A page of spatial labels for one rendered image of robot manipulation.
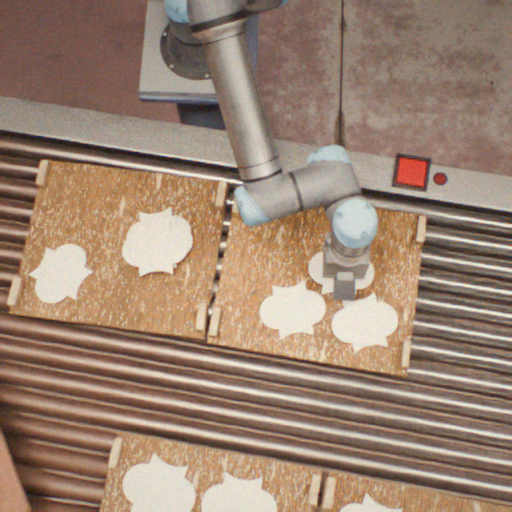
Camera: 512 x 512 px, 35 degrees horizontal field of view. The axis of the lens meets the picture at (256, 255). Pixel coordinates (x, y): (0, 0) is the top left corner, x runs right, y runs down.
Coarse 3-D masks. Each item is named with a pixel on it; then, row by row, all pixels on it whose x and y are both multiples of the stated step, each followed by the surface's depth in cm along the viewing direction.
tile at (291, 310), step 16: (272, 288) 170; (288, 288) 169; (304, 288) 169; (272, 304) 168; (288, 304) 168; (304, 304) 168; (320, 304) 168; (272, 320) 167; (288, 320) 167; (304, 320) 167; (320, 320) 168
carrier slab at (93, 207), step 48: (48, 192) 178; (96, 192) 177; (144, 192) 177; (192, 192) 177; (48, 240) 174; (96, 240) 174; (96, 288) 171; (144, 288) 171; (192, 288) 171; (192, 336) 168
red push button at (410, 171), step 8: (400, 160) 179; (408, 160) 179; (416, 160) 179; (400, 168) 179; (408, 168) 179; (416, 168) 179; (424, 168) 179; (400, 176) 178; (408, 176) 178; (416, 176) 178; (424, 176) 178; (416, 184) 178
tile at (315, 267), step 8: (320, 256) 171; (312, 264) 171; (320, 264) 171; (312, 272) 170; (320, 272) 170; (368, 272) 170; (320, 280) 170; (328, 280) 170; (360, 280) 169; (368, 280) 169; (328, 288) 169; (360, 288) 169
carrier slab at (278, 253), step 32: (288, 224) 175; (320, 224) 175; (384, 224) 174; (416, 224) 174; (224, 256) 173; (256, 256) 173; (288, 256) 172; (384, 256) 172; (416, 256) 172; (224, 288) 171; (256, 288) 170; (320, 288) 170; (384, 288) 170; (416, 288) 170; (224, 320) 169; (256, 320) 168; (288, 352) 166; (320, 352) 166; (352, 352) 166; (384, 352) 166
